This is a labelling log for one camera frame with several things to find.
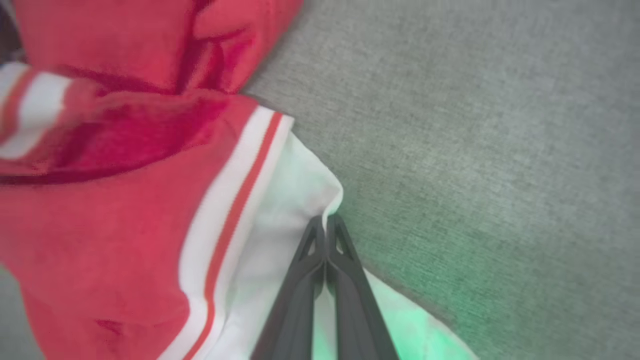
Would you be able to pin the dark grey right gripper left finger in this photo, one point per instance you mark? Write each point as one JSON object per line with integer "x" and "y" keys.
{"x": 295, "y": 305}

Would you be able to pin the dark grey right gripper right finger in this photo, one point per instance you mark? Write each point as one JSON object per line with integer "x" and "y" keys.
{"x": 357, "y": 305}

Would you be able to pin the red and white shirt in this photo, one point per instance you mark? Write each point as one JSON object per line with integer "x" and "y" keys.
{"x": 125, "y": 225}

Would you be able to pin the grey fabric sofa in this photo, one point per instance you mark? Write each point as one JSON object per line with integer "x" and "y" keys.
{"x": 475, "y": 150}

